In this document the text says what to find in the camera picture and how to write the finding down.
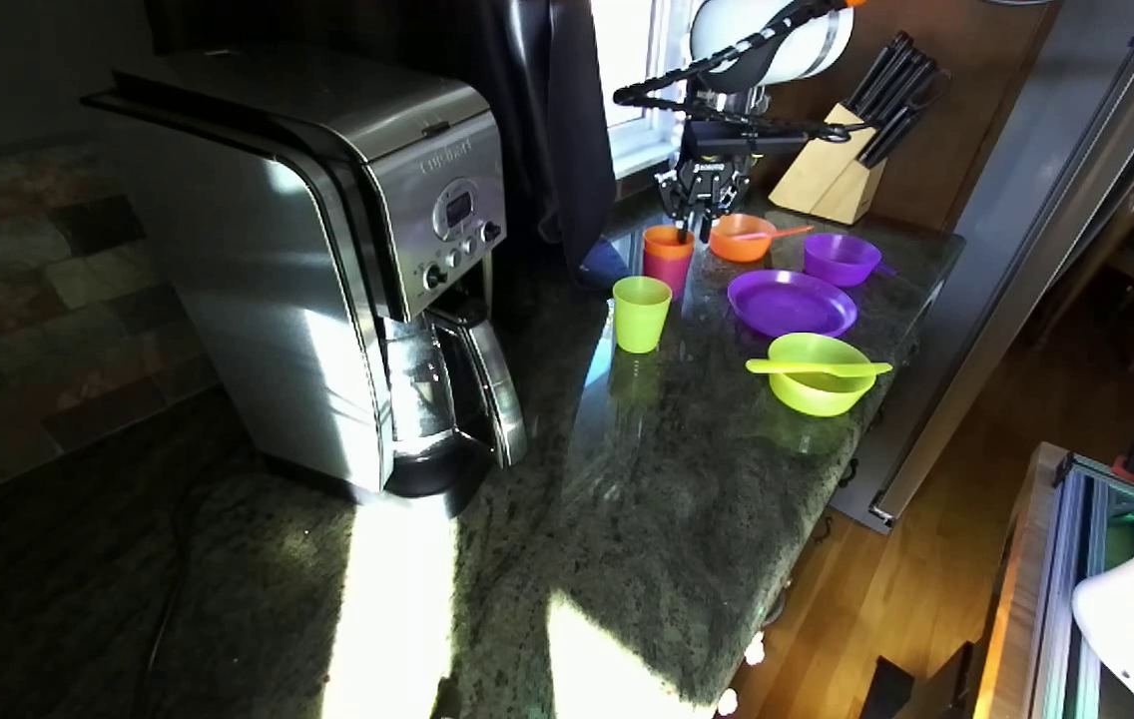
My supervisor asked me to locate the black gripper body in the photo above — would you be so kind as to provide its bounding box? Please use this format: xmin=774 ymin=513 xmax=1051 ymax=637
xmin=657 ymin=118 xmax=763 ymax=206

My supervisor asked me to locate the orange plastic cup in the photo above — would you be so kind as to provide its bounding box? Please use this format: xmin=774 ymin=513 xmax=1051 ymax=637
xmin=639 ymin=226 xmax=698 ymax=263

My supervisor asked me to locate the green plastic cup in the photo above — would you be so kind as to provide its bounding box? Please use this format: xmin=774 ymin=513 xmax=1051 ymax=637
xmin=613 ymin=272 xmax=677 ymax=360

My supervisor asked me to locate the orange plastic bowl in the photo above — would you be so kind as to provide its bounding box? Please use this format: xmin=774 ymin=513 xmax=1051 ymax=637
xmin=707 ymin=211 xmax=780 ymax=267

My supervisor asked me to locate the window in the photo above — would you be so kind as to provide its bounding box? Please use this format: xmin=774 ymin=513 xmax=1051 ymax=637
xmin=589 ymin=0 xmax=703 ymax=179

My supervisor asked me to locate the purple plastic plate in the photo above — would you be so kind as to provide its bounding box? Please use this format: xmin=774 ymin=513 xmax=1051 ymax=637
xmin=722 ymin=267 xmax=864 ymax=340

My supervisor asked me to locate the wooden knife block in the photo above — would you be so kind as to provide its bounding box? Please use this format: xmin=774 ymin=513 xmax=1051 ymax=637
xmin=768 ymin=31 xmax=944 ymax=231

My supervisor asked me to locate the purple plastic bowl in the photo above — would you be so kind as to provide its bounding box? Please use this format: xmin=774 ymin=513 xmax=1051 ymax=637
xmin=798 ymin=228 xmax=886 ymax=292

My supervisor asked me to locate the green plastic spoon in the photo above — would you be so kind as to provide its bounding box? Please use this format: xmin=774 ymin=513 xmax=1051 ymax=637
xmin=744 ymin=357 xmax=896 ymax=384

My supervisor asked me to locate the green plastic bowl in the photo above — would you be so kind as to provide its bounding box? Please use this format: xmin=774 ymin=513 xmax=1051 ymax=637
xmin=763 ymin=332 xmax=879 ymax=419

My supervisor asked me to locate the stainless steel refrigerator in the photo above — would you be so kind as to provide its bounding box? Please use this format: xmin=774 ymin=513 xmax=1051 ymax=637
xmin=830 ymin=0 xmax=1134 ymax=537

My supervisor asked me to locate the stainless steel coffee maker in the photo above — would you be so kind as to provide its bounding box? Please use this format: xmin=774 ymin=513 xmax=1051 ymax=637
xmin=82 ymin=43 xmax=532 ymax=501

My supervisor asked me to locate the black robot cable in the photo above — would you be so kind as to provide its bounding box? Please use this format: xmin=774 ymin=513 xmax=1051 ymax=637
xmin=613 ymin=0 xmax=864 ymax=152

